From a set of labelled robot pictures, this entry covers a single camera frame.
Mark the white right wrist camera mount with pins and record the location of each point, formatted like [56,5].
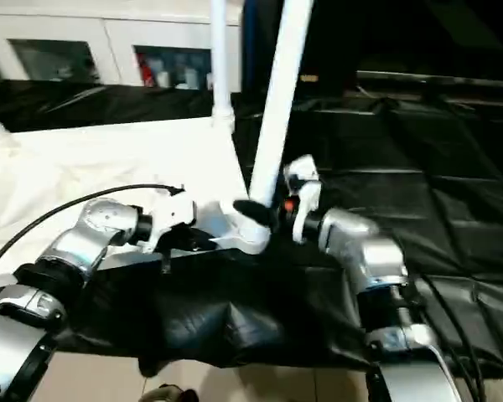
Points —
[308,176]

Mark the small tan label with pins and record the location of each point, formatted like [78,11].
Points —
[309,78]

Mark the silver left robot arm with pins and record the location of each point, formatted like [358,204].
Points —
[79,238]

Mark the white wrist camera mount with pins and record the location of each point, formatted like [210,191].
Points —
[172,213]
[308,176]

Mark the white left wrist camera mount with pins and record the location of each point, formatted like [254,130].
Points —
[172,213]

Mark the grey low shelf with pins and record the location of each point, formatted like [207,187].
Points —
[444,79]

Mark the red bottle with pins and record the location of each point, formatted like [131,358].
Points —
[146,71]

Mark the small white figurine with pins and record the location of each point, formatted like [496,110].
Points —
[58,74]

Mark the white can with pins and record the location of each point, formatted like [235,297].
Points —
[163,78]

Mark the white glass-door cabinet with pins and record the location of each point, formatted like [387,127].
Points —
[109,25]

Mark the dark blue vertical panel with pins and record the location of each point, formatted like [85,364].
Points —
[255,42]

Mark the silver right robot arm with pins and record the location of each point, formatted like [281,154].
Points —
[373,251]

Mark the black mat cloth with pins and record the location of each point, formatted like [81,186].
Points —
[402,167]

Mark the blue white printed mug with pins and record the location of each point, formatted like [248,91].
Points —
[190,76]

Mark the white plastic table top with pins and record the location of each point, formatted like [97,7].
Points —
[88,159]

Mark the black backdrop cloth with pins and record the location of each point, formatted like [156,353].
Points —
[423,33]

